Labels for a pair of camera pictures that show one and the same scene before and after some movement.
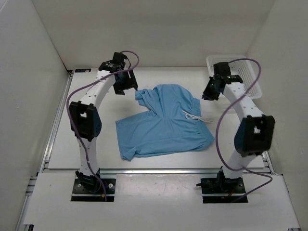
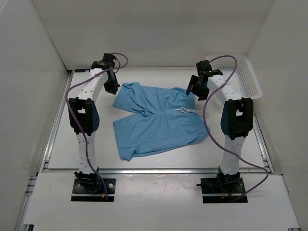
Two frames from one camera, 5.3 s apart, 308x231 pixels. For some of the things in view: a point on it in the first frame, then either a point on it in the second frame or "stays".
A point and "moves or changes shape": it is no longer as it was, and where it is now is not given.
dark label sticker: x=82 y=70 stays
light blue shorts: x=173 y=123 moves or changes shape
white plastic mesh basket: x=238 y=65 stays
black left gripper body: x=125 y=83 → x=111 y=84
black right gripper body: x=210 y=92 → x=200 y=90
